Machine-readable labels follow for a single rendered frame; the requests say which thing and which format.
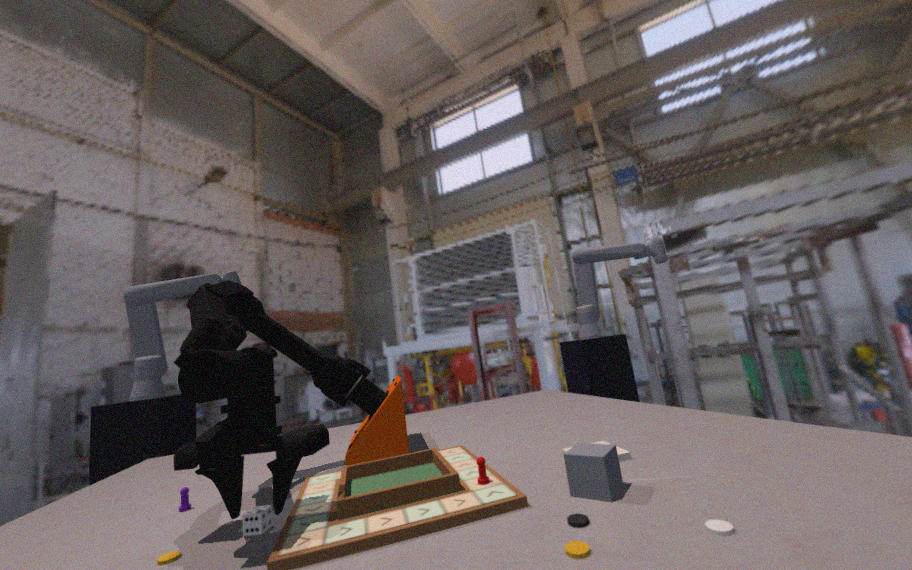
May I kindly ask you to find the purple game pawn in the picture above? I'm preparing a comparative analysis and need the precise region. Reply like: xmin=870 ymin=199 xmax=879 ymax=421
xmin=178 ymin=487 xmax=191 ymax=512

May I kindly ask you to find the cream flat square tile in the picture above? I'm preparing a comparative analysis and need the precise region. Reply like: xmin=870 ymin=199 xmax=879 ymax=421
xmin=562 ymin=440 xmax=632 ymax=462

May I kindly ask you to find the dark red pawn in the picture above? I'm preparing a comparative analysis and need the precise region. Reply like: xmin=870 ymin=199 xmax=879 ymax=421
xmin=477 ymin=457 xmax=490 ymax=485

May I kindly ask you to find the yellow flat disc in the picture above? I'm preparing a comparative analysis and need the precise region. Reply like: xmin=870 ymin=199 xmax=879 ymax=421
xmin=157 ymin=551 xmax=181 ymax=565
xmin=565 ymin=541 xmax=590 ymax=559

